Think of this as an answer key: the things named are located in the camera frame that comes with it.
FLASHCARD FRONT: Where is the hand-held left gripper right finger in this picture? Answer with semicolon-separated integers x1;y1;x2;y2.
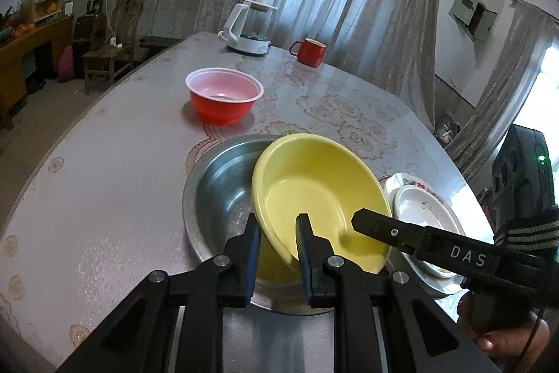
296;214;501;373

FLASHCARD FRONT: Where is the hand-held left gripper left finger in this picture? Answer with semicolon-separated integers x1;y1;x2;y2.
57;213;263;373

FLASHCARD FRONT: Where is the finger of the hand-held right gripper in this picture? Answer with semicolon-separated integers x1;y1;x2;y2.
351;208;443;263

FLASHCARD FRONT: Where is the white plate with pink flowers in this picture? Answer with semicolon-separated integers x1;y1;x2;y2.
392;185;466;280

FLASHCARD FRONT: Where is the large patterned white plate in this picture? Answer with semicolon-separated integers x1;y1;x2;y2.
378;172;471;299

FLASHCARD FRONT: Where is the yellow plastic bowl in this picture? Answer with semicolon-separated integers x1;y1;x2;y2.
252;132;392;275

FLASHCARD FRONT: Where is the stainless steel bowl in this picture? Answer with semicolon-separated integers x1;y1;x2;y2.
182;134;390;315

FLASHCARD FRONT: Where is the person's right hand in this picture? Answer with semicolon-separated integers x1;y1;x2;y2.
456;296;551;357

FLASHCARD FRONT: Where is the framed picture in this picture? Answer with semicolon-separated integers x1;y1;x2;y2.
434;113;464;147

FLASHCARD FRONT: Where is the lace table mat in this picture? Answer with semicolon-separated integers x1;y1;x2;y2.
186;58;400;178

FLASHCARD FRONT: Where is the beige side curtain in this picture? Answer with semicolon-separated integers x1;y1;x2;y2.
448;0;556;181

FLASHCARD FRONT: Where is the bright window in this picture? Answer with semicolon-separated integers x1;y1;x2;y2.
515;45;559;130

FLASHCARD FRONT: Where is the red plastic bowl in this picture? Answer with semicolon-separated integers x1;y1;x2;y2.
185;67;265;125

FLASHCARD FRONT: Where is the red mug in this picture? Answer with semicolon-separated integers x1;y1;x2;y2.
289;37;327;69

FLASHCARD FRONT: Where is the white electric kettle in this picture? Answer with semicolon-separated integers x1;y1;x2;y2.
218;0;278;57

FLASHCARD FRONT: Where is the wooden carved chair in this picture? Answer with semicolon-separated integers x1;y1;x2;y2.
82;0;146;93

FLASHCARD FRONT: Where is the pink bag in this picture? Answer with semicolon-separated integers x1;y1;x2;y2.
57;45;76;84

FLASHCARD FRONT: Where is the wooden cabinet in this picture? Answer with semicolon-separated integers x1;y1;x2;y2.
0;15;75;130

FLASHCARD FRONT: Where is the thin black cable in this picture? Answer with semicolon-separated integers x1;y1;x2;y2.
520;305;547;373

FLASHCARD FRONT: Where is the wall electrical box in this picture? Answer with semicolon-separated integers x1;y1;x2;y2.
449;0;499;43

